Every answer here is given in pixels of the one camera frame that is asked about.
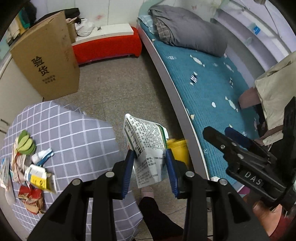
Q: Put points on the green felt leaf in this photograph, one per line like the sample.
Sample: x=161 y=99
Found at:
x=26 y=145

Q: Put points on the yellow white small box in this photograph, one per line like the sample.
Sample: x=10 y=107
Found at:
x=40 y=178

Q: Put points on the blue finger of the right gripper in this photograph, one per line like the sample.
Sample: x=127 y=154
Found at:
x=249 y=144
x=217 y=139

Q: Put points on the yellow trash bin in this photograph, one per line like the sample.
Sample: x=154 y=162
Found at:
x=180 y=150

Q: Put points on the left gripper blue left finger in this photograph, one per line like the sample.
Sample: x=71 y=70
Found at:
x=122 y=174

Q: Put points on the grey checked tablecloth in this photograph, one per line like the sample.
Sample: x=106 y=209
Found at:
x=84 y=148

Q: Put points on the red bench with white top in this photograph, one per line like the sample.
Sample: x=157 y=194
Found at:
x=106 y=42

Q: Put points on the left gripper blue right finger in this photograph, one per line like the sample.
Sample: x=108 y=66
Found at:
x=176 y=171

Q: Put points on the printed paper leaflet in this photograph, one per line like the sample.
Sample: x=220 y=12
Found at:
x=149 y=142

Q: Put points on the teal quilted bed mattress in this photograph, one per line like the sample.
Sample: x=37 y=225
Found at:
x=209 y=88

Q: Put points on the red crumpled wrapper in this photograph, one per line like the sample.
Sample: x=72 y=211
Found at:
x=32 y=198

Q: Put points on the black trouser leg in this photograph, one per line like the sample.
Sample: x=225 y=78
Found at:
x=158 y=224

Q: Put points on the large brown cardboard box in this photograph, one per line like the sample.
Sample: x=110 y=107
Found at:
x=45 y=56

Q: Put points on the blue white tube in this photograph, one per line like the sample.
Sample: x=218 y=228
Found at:
x=41 y=157

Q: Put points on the white plastic bag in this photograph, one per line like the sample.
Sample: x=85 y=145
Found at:
x=84 y=28

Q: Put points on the right hand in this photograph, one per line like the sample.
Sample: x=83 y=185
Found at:
x=268 y=219

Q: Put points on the pink slipper foot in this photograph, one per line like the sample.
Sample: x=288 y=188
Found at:
x=147 y=192

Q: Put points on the grey folded blanket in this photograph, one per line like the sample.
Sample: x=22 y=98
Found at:
x=182 y=28

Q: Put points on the white bed frame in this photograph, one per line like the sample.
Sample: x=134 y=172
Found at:
x=193 y=144

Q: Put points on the beige cloth on bed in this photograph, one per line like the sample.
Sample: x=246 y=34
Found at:
x=275 y=88

